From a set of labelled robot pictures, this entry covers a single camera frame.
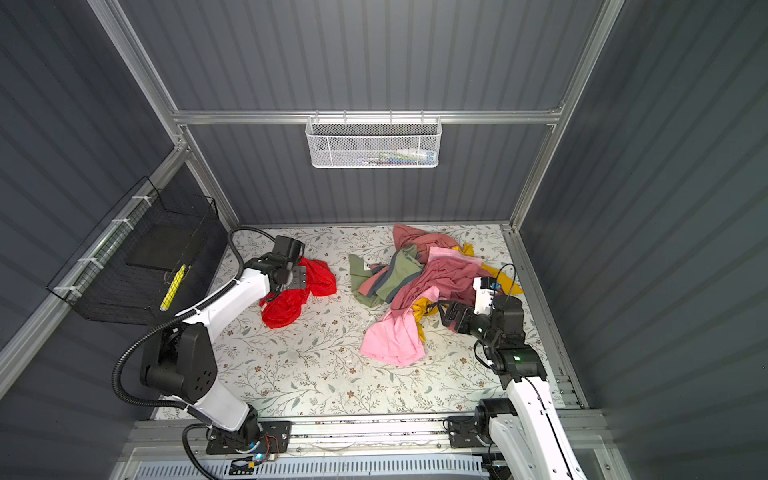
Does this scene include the red cloth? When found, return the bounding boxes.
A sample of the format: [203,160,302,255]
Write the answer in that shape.
[259,258,337,329]

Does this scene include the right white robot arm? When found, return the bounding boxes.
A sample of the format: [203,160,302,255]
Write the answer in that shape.
[434,295,586,479]

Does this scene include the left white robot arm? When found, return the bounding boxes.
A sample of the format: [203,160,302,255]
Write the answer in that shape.
[140,234,306,432]

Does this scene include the yellow cloth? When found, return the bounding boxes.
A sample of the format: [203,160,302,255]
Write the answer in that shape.
[391,244,523,342]

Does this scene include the light pink cloth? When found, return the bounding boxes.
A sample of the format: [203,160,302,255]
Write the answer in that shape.
[359,245,485,368]

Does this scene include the dusty rose printed shirt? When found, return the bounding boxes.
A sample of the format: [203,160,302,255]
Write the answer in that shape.
[349,224,511,311]

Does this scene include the yellow green brush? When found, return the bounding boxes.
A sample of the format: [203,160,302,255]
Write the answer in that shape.
[159,264,188,312]

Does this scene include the black pad in basket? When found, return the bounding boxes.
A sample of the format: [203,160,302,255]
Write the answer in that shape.
[126,225,203,272]

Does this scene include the olive green shirt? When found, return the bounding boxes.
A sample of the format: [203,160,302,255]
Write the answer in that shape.
[349,244,424,308]

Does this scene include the white vented strip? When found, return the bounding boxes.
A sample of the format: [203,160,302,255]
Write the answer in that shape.
[134,454,490,480]

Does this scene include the items in white basket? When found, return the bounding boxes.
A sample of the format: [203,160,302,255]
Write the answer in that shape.
[355,148,438,167]

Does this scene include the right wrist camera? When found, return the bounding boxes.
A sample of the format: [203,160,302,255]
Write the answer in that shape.
[473,277,498,316]

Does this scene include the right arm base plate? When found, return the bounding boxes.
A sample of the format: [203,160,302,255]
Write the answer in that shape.
[442,415,493,449]

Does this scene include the black wire basket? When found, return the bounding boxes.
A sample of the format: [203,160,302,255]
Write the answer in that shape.
[47,169,227,325]

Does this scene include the white wire mesh basket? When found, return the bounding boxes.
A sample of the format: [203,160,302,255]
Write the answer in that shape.
[305,117,443,169]

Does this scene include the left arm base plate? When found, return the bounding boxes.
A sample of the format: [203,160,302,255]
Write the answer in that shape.
[206,421,293,455]

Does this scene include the left black corrugated cable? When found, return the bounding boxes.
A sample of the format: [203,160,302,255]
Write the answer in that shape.
[110,226,278,480]

